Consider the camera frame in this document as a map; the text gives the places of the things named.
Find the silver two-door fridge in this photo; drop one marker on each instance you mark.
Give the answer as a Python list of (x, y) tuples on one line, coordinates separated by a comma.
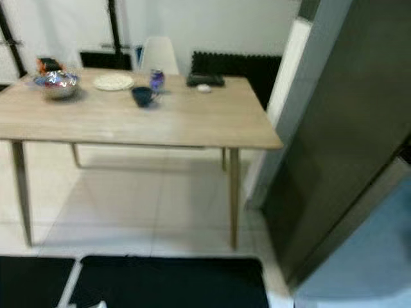
[(334, 128)]

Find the silver bowl with wrapped sweets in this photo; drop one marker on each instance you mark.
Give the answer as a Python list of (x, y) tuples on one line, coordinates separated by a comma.
[(60, 85)]

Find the orange and black packet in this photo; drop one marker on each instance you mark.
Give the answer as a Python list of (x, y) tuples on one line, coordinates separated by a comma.
[(48, 64)]

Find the black floor mat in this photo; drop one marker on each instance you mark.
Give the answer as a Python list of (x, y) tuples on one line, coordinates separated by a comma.
[(35, 282), (170, 282)]

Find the round woven placemat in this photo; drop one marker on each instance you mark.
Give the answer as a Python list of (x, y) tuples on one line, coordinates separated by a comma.
[(113, 81)]

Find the small black foam panel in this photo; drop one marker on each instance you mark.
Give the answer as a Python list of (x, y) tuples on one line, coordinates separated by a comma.
[(106, 59)]

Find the dark blue cup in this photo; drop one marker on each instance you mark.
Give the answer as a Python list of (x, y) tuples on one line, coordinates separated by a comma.
[(142, 97)]

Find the wooden table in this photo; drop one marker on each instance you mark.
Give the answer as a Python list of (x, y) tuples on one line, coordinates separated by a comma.
[(154, 122)]

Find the purple drink can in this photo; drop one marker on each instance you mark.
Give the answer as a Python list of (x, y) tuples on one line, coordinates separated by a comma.
[(157, 80)]

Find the white plastic chair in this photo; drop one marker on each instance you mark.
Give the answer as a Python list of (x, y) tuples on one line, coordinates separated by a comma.
[(159, 54)]

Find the small white oval object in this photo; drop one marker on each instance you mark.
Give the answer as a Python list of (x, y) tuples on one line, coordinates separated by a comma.
[(204, 88)]

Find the flat black box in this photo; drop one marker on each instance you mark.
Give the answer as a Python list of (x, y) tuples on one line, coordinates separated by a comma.
[(205, 79)]

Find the wide black foam panel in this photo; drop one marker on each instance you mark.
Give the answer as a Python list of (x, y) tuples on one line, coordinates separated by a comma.
[(237, 67)]

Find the black door frame bar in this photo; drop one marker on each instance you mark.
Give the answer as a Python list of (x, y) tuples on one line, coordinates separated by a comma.
[(115, 25), (9, 38)]

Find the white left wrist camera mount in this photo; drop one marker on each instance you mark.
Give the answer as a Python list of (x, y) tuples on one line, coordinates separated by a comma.
[(96, 305)]

